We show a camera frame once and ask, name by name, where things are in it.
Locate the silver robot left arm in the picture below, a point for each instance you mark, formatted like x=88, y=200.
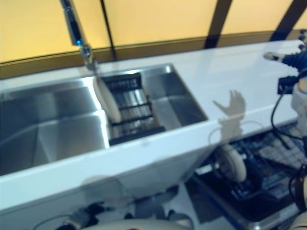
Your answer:
x=79, y=216

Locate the dark window frame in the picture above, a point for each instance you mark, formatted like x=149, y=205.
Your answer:
x=218, y=21

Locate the black sink dish rack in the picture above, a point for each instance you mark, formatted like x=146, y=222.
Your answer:
x=134, y=136

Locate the cream deep plate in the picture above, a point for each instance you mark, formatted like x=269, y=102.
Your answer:
x=233, y=163

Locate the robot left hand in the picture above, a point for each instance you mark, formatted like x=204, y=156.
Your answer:
x=96, y=207

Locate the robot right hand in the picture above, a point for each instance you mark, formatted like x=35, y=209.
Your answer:
x=293, y=61

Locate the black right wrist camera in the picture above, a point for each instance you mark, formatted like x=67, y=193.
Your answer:
x=285, y=85

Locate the stainless steel sink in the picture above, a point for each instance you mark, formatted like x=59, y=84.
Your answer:
x=60, y=124

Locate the chrome kitchen faucet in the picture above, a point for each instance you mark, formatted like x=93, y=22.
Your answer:
x=75, y=26

